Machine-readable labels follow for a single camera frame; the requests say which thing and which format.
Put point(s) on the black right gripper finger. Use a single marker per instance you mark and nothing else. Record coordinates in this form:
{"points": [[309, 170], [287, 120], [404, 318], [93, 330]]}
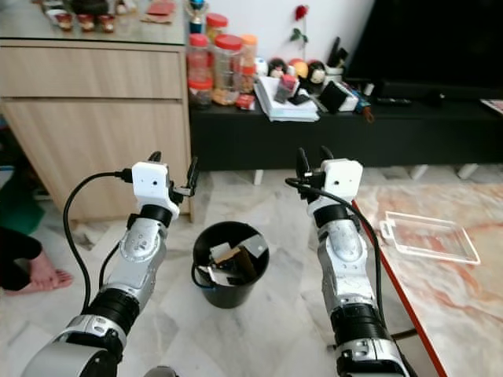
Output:
{"points": [[302, 163], [326, 154]]}

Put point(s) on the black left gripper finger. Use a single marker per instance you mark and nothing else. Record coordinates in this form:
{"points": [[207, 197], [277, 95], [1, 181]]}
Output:
{"points": [[154, 157], [192, 173]]}

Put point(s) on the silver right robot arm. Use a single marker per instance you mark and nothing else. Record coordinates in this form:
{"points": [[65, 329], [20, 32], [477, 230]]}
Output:
{"points": [[342, 251]]}

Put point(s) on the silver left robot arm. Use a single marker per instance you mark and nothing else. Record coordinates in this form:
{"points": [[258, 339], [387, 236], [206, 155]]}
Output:
{"points": [[141, 255]]}

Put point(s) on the black round rubbish bin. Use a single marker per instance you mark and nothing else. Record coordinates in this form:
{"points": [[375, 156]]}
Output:
{"points": [[228, 294]]}

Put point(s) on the black TV console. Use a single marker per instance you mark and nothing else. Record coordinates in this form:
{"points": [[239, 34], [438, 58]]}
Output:
{"points": [[361, 141]]}

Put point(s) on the white paper stack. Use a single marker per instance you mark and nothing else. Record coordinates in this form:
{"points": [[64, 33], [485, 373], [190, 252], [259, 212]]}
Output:
{"points": [[283, 111]]}

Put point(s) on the black white box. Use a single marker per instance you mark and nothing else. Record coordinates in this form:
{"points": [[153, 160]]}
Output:
{"points": [[338, 96]]}

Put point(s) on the black pouch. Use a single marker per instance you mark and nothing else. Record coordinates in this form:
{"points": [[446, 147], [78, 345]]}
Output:
{"points": [[302, 99]]}

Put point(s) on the white paper scrap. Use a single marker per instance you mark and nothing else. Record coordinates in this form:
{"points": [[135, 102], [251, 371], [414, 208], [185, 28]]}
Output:
{"points": [[218, 253]]}

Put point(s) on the light wooden cabinet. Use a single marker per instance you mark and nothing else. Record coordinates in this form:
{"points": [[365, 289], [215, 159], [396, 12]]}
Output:
{"points": [[94, 118]]}

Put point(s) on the red grey pouch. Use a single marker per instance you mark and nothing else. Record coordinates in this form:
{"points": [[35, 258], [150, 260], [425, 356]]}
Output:
{"points": [[285, 88]]}

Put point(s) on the small plastic jar red lid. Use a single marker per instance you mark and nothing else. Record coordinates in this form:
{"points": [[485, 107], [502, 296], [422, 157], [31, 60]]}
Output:
{"points": [[200, 94]]}

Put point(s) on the black mouse figurine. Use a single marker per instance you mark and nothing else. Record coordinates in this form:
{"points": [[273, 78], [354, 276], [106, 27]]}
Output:
{"points": [[316, 73]]}

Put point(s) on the small red box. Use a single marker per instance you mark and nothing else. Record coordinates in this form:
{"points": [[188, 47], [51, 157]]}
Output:
{"points": [[245, 102]]}

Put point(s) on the white pen holder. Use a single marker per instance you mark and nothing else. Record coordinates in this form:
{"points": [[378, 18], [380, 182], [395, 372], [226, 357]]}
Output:
{"points": [[336, 69]]}

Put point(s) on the black remote control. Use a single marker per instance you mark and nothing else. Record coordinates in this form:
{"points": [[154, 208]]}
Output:
{"points": [[393, 100]]}

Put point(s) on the yellow round figurine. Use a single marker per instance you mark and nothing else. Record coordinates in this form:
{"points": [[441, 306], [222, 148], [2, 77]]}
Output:
{"points": [[298, 68]]}

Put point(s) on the brown cardboard piece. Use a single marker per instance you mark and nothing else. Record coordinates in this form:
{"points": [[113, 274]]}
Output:
{"points": [[240, 263]]}

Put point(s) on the dark round figurine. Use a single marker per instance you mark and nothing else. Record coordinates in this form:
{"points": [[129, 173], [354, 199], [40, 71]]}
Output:
{"points": [[277, 67]]}

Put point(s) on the large plastic jar red lid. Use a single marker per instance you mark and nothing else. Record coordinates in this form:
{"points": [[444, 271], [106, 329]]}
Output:
{"points": [[228, 71]]}

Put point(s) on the plastic jar orange lid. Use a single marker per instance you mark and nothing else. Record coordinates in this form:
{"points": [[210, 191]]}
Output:
{"points": [[250, 63]]}

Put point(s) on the clear plastic tray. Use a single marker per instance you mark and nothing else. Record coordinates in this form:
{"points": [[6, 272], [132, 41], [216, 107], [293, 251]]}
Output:
{"points": [[432, 236]]}

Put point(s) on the small red ornament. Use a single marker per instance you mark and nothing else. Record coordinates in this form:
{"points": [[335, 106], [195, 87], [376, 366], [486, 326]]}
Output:
{"points": [[65, 22], [88, 23], [109, 23]]}

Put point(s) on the red artificial rose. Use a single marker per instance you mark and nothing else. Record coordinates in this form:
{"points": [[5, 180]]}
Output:
{"points": [[300, 12]]}

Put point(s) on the green cloth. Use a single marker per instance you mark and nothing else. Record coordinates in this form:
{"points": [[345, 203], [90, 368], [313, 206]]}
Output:
{"points": [[17, 204]]}

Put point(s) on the red envelope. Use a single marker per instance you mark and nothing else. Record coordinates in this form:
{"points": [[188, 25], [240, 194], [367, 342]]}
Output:
{"points": [[162, 10]]}

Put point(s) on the blue gold trophy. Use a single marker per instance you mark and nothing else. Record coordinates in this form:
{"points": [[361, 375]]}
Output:
{"points": [[196, 12]]}

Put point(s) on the black flat television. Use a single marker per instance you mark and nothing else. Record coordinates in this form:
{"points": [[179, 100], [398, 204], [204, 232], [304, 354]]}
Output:
{"points": [[432, 39]]}

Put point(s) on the person's bare foot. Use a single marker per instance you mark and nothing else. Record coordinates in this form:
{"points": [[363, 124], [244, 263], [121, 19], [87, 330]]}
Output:
{"points": [[47, 273]]}

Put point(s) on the black pot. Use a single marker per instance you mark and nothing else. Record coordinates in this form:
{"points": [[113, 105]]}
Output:
{"points": [[94, 6]]}

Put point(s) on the person's leg black trousers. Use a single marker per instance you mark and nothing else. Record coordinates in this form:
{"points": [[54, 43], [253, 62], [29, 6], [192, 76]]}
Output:
{"points": [[16, 259]]}

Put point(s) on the white red book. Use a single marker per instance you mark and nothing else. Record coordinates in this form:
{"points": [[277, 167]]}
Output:
{"points": [[493, 107]]}

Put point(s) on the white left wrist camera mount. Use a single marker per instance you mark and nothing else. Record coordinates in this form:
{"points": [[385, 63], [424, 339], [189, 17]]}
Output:
{"points": [[153, 182]]}

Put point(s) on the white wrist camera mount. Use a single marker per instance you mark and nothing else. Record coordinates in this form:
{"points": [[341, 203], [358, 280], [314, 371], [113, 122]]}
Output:
{"points": [[153, 182], [343, 179]]}

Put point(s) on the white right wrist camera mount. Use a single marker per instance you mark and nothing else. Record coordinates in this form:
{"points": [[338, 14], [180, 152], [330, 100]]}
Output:
{"points": [[343, 179]]}

